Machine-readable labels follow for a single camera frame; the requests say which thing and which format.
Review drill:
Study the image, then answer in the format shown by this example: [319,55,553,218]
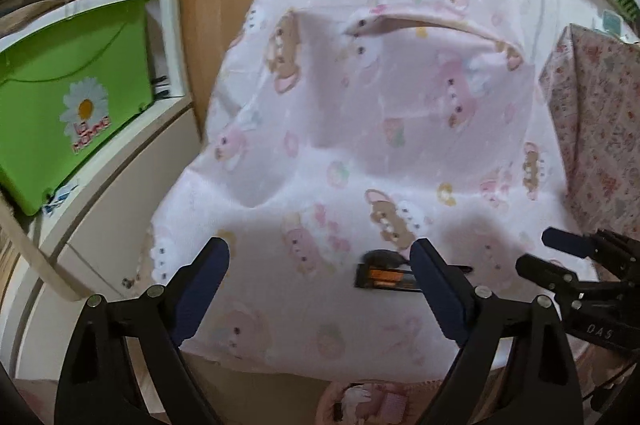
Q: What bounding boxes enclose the white shelf unit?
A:
[0,0,202,381]

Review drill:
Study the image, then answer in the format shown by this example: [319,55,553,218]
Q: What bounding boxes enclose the floral patterned cloth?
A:
[537,24,640,252]

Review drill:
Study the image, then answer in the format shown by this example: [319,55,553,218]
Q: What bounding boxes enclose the pink cartoon printed cloth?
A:
[147,0,601,381]

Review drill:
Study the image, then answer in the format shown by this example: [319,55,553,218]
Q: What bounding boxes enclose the black cable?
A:
[582,362,640,412]

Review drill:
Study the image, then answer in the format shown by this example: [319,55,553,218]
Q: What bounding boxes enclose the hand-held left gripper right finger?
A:
[409,237,585,425]

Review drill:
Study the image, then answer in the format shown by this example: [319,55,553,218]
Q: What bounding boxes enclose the black packet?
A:
[353,262,423,295]

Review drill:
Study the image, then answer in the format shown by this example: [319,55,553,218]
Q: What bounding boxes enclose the green daisy storage box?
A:
[0,0,157,217]

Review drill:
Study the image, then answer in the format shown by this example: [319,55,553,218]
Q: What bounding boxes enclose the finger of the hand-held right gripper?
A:
[515,254,593,306]
[542,227,603,260]

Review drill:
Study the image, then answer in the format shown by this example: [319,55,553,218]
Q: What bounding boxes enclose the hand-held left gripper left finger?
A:
[54,236,232,425]

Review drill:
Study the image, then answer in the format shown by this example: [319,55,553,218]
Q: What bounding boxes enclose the pink plastic bucket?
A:
[315,380,451,425]

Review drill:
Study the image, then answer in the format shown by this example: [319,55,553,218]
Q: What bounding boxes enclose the beige strap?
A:
[0,194,87,304]

